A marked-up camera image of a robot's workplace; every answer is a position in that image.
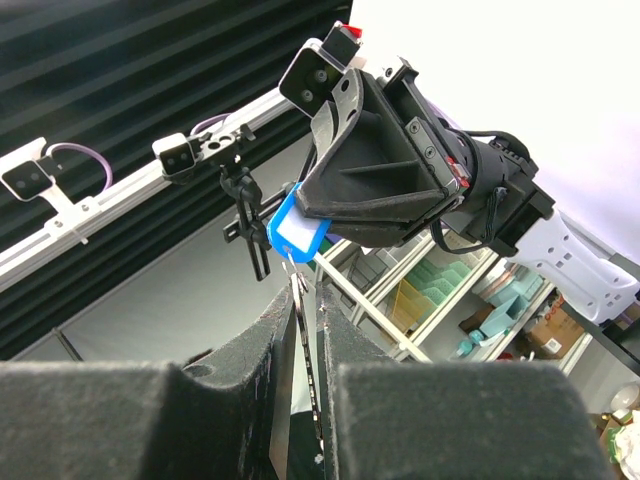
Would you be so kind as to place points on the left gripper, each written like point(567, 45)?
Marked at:
point(386, 165)

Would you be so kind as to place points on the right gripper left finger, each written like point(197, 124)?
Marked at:
point(224, 416)

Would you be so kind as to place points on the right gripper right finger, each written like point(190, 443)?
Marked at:
point(383, 419)

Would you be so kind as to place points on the blue key tag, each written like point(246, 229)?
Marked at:
point(291, 234)

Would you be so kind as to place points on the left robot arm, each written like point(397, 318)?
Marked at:
point(508, 213)

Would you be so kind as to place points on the storage shelf with bins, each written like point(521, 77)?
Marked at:
point(419, 303)

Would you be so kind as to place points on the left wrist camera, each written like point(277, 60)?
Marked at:
point(318, 66)

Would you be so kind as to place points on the black camera clamp mount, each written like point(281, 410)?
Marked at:
point(237, 181)

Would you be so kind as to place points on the overhead camera on rail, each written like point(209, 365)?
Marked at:
point(175, 154)

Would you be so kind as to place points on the aluminium frame rail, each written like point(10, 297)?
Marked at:
point(74, 222)

